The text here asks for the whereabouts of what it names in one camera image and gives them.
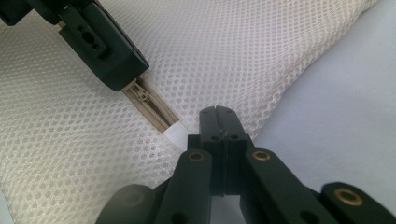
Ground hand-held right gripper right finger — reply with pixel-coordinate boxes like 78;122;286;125
216;105;255;197

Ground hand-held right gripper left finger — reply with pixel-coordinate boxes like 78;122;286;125
187;105;225;197

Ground white mesh laundry bag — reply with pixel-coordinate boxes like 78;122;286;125
0;0;381;224

